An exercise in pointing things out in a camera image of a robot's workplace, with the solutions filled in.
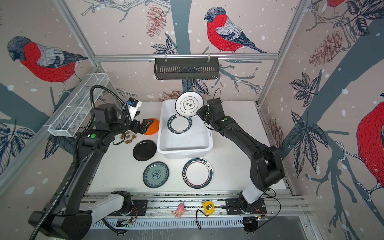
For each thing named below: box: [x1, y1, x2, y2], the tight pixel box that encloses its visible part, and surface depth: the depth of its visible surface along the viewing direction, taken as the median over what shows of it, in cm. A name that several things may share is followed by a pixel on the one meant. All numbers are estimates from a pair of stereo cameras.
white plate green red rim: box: [182, 157, 214, 190], surface depth 86 cm
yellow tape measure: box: [202, 201, 215, 216], surface depth 74 cm
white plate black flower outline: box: [175, 91, 204, 117], surface depth 91 cm
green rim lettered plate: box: [167, 113, 193, 134], surface depth 109 cm
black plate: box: [132, 139, 157, 162], surface depth 95 cm
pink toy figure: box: [174, 202, 187, 219], surface depth 73 cm
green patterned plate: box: [142, 161, 170, 189], surface depth 86 cm
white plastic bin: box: [156, 99, 213, 159], surface depth 100 cm
